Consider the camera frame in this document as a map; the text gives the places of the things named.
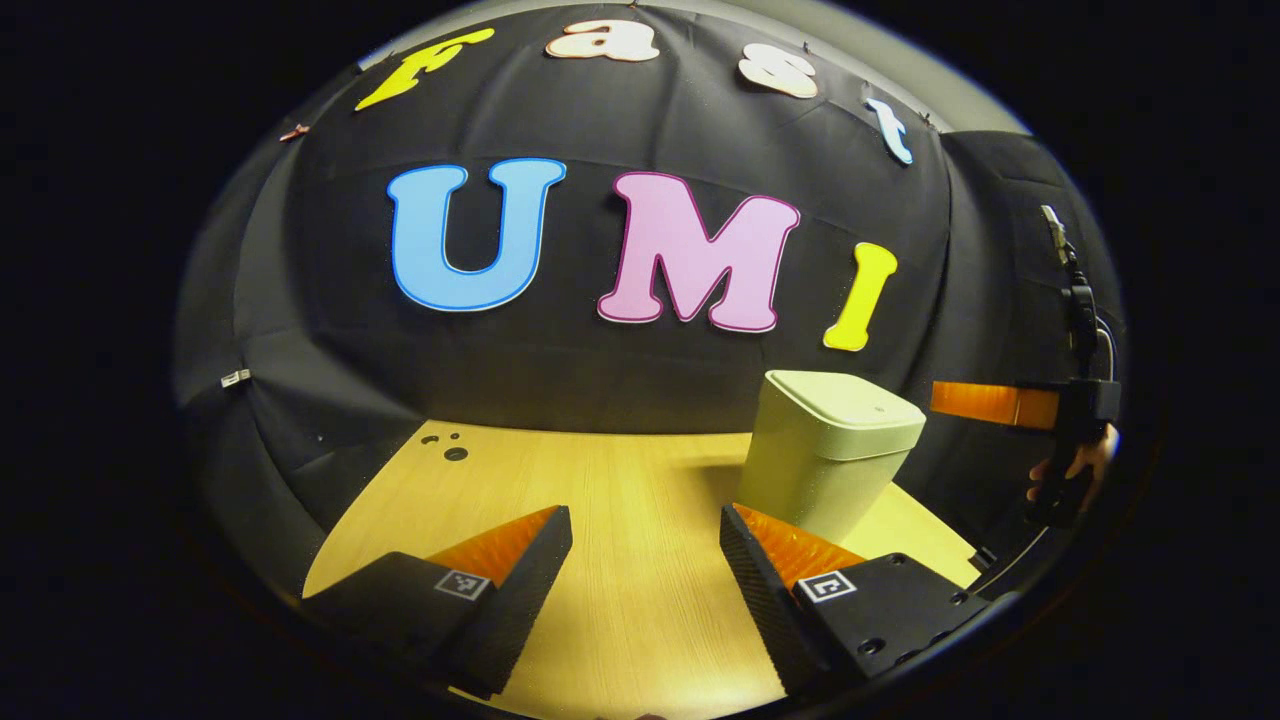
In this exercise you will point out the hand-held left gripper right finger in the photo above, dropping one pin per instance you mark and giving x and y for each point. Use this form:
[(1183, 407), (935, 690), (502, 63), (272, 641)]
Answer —
[(760, 600)]

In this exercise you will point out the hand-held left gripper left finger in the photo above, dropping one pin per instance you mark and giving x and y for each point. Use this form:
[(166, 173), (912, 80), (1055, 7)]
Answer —
[(530, 590)]

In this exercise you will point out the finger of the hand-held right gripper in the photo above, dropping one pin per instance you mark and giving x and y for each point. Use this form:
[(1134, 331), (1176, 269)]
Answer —
[(980, 402)]

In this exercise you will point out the pale green desktop garbage bin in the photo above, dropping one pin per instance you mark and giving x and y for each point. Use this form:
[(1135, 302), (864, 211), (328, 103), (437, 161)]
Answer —
[(830, 450)]

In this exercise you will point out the wooden desktop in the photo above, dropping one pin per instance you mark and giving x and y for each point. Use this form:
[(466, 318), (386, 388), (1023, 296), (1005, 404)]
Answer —
[(620, 520)]

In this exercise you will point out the black backdrop cloth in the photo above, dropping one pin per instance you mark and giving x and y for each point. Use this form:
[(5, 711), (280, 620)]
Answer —
[(650, 380)]

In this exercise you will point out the white cloth clip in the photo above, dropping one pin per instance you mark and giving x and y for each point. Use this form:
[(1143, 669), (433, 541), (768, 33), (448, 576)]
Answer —
[(236, 378)]

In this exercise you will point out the copper cloth clip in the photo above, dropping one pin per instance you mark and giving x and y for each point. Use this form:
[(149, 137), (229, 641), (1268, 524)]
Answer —
[(294, 132)]

